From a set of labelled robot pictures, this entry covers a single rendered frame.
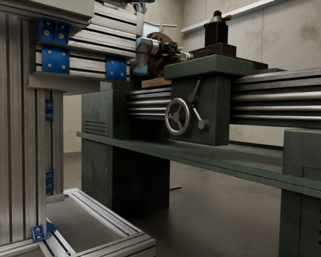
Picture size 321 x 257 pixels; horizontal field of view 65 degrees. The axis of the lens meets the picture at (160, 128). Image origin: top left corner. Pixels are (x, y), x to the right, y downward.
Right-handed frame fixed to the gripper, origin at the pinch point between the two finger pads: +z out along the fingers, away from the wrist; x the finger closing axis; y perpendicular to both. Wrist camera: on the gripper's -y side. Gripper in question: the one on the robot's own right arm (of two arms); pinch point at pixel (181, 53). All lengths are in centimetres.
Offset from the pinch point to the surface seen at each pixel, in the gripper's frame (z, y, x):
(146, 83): -21.2, -4.2, -19.2
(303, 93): -19, 80, -29
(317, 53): 272, -39, 48
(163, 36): -1.0, -16.4, 13.8
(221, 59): -30, 57, -17
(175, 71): -33, 35, -18
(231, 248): 11, 33, -108
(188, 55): -30, 39, -12
